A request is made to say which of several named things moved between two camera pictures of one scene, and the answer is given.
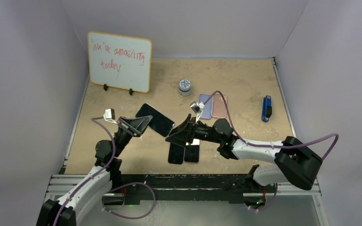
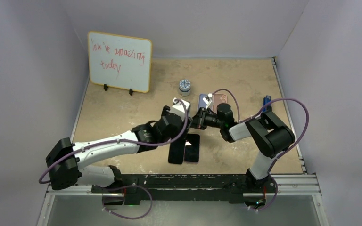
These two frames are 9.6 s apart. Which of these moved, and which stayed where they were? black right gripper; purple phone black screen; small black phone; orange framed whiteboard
Moved: black right gripper
Stayed: purple phone black screen; small black phone; orange framed whiteboard
